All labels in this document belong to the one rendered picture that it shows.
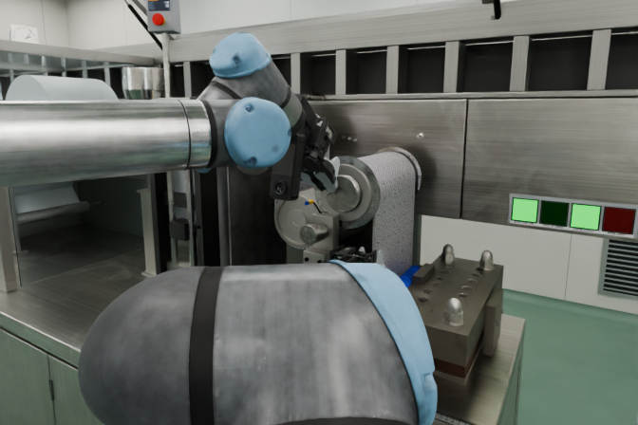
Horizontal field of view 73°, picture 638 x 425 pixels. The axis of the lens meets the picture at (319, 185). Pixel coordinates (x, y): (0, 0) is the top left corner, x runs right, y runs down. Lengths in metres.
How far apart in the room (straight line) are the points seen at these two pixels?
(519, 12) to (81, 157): 0.94
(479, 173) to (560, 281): 2.57
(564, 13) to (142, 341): 1.02
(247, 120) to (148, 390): 0.27
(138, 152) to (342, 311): 0.26
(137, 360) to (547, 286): 3.47
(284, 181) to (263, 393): 0.49
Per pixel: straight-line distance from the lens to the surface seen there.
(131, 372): 0.29
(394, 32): 1.20
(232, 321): 0.28
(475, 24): 1.14
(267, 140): 0.46
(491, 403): 0.92
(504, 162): 1.11
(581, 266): 3.59
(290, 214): 0.96
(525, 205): 1.11
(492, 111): 1.11
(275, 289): 0.29
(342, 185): 0.86
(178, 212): 1.05
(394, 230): 0.98
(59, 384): 1.34
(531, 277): 3.64
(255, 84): 0.62
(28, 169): 0.44
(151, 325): 0.29
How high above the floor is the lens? 1.42
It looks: 10 degrees down
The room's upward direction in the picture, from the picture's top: straight up
